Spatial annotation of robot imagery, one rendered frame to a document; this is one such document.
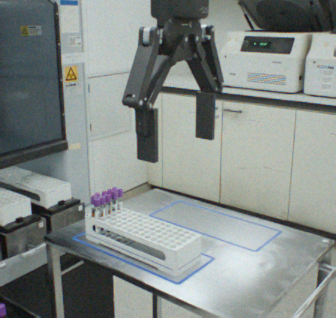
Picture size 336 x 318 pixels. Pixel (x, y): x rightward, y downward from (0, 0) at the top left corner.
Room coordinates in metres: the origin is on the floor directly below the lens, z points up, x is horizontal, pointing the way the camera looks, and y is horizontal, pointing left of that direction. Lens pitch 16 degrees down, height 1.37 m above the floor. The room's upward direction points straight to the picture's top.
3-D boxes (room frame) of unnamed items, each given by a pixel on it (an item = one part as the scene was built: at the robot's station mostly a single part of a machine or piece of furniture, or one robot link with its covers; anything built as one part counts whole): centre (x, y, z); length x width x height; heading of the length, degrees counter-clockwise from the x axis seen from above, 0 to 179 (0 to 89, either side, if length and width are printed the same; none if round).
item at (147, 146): (0.58, 0.03, 1.23); 0.03 x 0.01 x 0.07; 53
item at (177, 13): (0.63, -0.01, 1.36); 0.08 x 0.07 x 0.09; 143
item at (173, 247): (1.04, 0.07, 0.85); 0.30 x 0.10 x 0.06; 51
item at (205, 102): (0.69, -0.05, 1.23); 0.03 x 0.01 x 0.07; 53
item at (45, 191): (1.42, 0.45, 0.83); 0.30 x 0.10 x 0.06; 53
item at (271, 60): (3.21, -0.73, 1.22); 0.62 x 0.56 x 0.64; 141
